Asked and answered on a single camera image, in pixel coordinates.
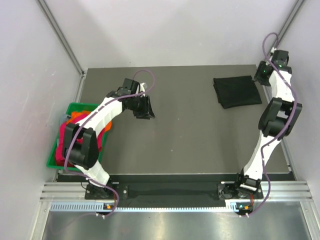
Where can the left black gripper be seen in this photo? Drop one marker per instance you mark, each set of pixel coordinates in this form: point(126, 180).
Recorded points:
point(146, 112)

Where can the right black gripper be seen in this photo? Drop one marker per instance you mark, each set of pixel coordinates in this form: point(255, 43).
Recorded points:
point(261, 65)

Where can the black t shirt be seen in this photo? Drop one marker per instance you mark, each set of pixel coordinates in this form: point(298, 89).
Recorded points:
point(236, 91)

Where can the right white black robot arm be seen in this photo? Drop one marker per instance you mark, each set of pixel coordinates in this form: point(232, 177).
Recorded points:
point(275, 123)

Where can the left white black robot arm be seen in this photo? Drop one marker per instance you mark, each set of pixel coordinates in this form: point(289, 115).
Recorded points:
point(115, 103)

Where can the orange t shirt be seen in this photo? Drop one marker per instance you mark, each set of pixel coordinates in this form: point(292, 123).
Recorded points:
point(82, 114)

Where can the green plastic bin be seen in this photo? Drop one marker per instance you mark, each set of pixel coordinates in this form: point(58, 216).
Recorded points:
point(56, 159)

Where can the magenta t shirt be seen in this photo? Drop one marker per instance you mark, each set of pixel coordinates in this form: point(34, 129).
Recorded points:
point(86, 149)

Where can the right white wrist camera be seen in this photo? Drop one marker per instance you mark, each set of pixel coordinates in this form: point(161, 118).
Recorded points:
point(272, 51)

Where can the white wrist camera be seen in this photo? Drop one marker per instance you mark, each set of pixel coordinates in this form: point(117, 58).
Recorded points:
point(142, 87)
point(272, 51)

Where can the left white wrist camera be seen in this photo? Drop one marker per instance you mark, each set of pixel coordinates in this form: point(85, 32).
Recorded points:
point(142, 87)

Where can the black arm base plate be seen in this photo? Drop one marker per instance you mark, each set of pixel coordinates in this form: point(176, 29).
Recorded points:
point(212, 186)

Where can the aluminium frame rail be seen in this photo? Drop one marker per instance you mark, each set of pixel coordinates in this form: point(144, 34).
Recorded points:
point(277, 191)

